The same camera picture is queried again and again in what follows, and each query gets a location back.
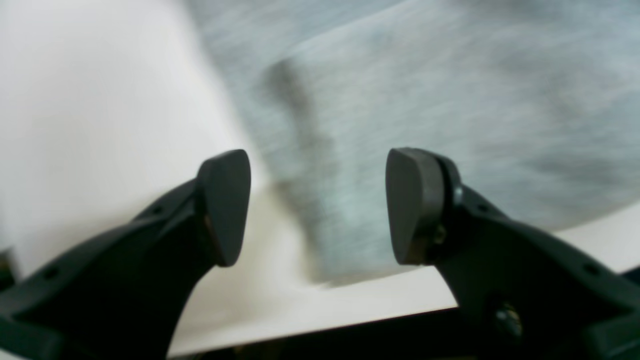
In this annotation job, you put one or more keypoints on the grey T-shirt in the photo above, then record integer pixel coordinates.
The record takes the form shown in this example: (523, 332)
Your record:
(536, 102)

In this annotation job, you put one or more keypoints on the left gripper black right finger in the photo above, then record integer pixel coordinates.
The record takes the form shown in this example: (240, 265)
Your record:
(526, 294)

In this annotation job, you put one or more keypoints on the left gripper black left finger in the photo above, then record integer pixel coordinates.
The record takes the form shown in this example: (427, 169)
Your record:
(120, 295)

